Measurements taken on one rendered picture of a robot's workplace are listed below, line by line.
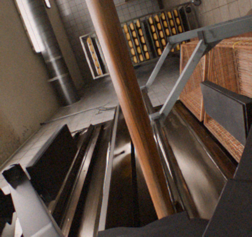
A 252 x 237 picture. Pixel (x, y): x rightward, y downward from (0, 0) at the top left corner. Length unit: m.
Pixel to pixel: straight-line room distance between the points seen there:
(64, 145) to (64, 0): 5.43
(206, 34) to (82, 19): 4.86
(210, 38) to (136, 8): 4.71
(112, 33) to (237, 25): 0.50
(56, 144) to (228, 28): 0.59
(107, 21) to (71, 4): 5.27
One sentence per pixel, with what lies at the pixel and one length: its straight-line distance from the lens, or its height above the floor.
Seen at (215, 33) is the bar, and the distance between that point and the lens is 0.64.
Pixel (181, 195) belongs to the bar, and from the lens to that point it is 0.34.
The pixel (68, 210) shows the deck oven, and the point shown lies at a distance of 1.05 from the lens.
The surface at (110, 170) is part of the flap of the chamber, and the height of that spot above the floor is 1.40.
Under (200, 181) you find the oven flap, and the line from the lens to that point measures 0.93.
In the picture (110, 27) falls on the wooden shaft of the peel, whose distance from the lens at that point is 0.22.
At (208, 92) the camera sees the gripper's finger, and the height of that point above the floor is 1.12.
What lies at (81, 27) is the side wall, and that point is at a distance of 5.35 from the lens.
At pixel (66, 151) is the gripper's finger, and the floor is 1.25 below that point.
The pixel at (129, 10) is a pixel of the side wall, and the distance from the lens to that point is 5.28.
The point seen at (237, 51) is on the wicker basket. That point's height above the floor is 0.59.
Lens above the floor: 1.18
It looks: 5 degrees up
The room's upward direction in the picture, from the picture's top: 107 degrees counter-clockwise
